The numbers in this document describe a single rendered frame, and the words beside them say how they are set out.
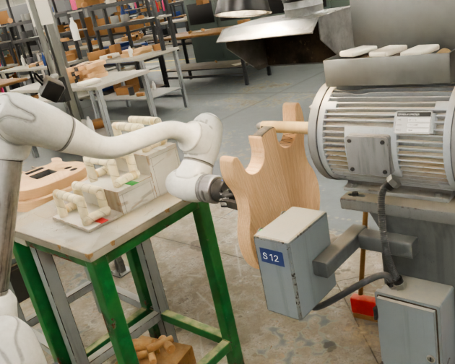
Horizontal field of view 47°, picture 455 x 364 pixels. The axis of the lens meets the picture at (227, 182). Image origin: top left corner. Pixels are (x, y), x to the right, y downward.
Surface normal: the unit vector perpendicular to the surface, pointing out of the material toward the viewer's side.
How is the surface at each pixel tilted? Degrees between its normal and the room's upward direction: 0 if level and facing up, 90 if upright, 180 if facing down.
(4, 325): 5
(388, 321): 90
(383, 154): 90
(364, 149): 90
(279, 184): 91
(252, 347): 0
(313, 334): 0
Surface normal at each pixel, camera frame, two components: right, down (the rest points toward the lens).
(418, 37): -0.64, 0.39
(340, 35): 0.75, 0.10
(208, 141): 0.58, 0.06
